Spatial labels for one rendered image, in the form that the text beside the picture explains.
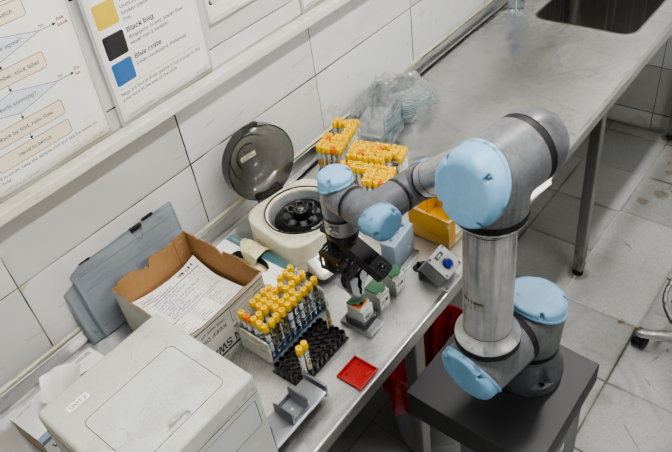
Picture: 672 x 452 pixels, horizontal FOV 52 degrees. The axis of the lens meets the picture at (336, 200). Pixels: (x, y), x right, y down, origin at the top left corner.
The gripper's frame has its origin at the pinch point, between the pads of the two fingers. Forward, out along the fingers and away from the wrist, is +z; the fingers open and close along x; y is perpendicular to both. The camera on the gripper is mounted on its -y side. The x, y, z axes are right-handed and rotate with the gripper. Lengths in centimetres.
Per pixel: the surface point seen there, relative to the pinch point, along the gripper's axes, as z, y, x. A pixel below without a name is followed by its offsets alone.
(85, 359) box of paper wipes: 4, 47, 46
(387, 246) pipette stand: 0.7, 3.9, -17.5
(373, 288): 3.6, 0.7, -6.1
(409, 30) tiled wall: -8, 53, -107
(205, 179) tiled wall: -9, 56, -8
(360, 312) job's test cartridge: 3.4, -1.1, 1.9
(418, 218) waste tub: 3.4, 4.4, -32.9
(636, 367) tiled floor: 98, -47, -90
